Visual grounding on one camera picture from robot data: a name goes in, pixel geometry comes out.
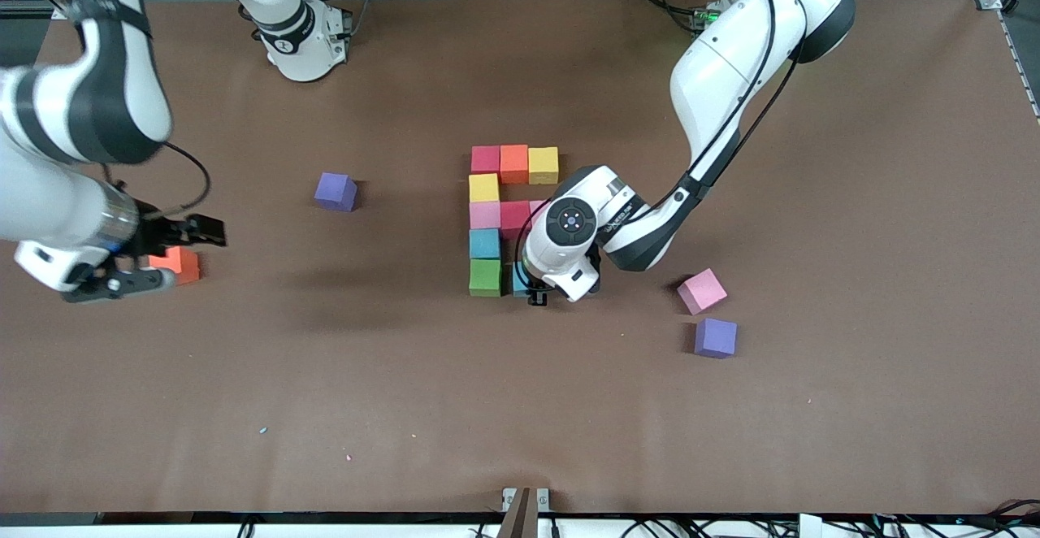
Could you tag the brown paper table cover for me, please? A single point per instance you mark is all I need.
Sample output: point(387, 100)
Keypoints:
point(520, 408)

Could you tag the red foam cube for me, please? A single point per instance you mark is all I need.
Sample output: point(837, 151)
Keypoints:
point(514, 217)
point(485, 158)

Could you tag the pink foam cube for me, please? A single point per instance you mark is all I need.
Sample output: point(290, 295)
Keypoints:
point(538, 208)
point(702, 291)
point(485, 214)

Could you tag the green foam cube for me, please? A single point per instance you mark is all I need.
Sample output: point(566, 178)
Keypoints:
point(485, 278)

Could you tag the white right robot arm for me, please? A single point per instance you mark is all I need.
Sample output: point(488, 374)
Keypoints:
point(81, 99)

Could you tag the purple foam cube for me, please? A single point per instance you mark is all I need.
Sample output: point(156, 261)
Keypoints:
point(335, 191)
point(716, 337)

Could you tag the yellow foam cube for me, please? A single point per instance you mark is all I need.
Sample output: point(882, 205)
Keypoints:
point(484, 188)
point(543, 165)

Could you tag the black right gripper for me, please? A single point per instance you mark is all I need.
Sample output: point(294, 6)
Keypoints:
point(157, 235)

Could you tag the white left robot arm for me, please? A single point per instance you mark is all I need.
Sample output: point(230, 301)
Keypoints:
point(723, 58)

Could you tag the orange foam cube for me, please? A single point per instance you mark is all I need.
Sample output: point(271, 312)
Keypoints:
point(187, 264)
point(514, 164)

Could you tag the small white box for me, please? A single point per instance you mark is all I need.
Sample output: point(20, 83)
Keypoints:
point(810, 527)

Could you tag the small grey base connector box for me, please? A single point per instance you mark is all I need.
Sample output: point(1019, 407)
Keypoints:
point(705, 16)

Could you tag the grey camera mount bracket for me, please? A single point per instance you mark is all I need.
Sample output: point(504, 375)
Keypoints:
point(524, 518)

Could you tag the blue foam cube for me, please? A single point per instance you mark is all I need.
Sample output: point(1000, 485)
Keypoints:
point(518, 279)
point(485, 244)

